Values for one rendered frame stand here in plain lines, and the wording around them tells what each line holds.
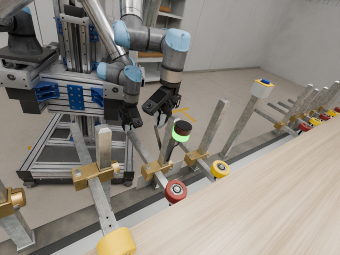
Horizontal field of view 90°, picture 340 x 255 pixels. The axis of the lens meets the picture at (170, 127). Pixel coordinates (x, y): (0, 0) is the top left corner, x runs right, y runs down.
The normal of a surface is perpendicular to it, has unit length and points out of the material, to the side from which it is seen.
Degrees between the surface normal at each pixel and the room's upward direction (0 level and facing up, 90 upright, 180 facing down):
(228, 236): 0
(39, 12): 90
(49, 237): 0
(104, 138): 90
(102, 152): 90
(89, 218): 0
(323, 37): 90
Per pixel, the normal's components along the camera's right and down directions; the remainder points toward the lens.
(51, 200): 0.21, -0.78
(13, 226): 0.54, 0.59
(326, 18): -0.76, 0.25
